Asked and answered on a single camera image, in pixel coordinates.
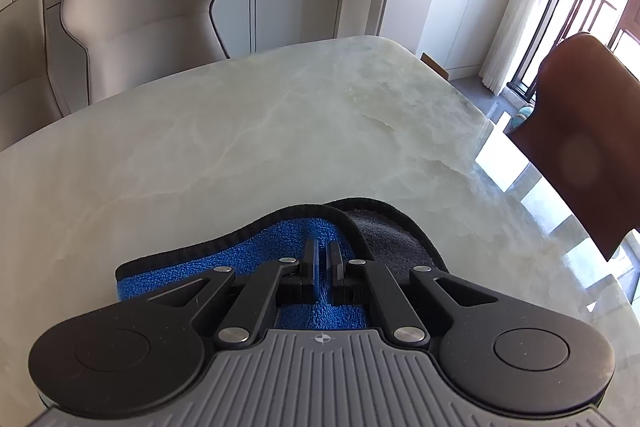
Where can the beige chair right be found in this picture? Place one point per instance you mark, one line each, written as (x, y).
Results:
(132, 42)

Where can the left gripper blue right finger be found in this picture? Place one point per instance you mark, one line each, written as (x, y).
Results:
(371, 286)

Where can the blue and grey towel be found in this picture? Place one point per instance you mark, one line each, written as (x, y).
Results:
(363, 227)

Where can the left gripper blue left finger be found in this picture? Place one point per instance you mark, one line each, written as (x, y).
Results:
(284, 282)

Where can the beige chair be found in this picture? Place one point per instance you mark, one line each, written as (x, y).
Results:
(30, 100)
(132, 42)

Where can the brown leather chair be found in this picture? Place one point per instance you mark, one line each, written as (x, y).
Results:
(583, 137)

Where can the white side counter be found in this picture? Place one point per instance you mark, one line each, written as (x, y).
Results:
(457, 34)

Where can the beige chair left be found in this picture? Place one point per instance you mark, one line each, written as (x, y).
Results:
(30, 100)

